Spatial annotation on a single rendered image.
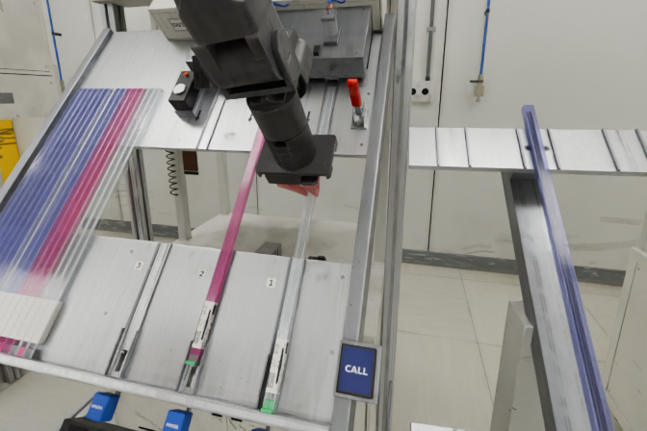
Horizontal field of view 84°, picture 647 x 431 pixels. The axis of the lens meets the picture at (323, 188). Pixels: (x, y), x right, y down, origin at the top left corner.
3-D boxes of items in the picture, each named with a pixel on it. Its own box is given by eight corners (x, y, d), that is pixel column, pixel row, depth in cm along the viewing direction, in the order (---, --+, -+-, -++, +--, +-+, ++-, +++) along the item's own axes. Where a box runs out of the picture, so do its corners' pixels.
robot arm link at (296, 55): (193, 58, 34) (274, 42, 32) (224, -8, 40) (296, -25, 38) (247, 139, 44) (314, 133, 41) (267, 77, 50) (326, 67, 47)
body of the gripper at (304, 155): (271, 142, 52) (252, 105, 46) (339, 143, 49) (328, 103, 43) (258, 179, 49) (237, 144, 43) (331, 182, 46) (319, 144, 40)
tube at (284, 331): (275, 413, 42) (272, 414, 41) (264, 411, 42) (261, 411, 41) (336, 90, 65) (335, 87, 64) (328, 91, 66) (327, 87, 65)
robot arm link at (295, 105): (236, 106, 37) (288, 103, 36) (251, 63, 41) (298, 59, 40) (259, 148, 43) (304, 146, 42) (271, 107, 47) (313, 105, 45)
